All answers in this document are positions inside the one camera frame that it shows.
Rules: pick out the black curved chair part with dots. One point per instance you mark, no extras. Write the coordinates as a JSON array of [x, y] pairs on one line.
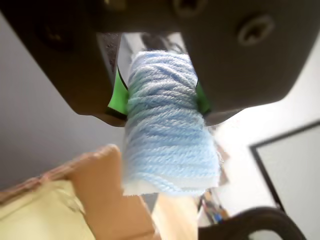
[[245, 225]]

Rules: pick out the brown cardboard box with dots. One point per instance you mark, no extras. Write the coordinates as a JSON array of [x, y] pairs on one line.
[[105, 180]]

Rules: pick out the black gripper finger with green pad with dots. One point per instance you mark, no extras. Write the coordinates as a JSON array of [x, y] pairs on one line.
[[245, 70], [70, 75]]

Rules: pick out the block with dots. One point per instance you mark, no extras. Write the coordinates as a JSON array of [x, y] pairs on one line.
[[170, 130]]

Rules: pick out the black framed white board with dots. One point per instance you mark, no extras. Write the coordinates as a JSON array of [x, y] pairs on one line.
[[295, 170]]

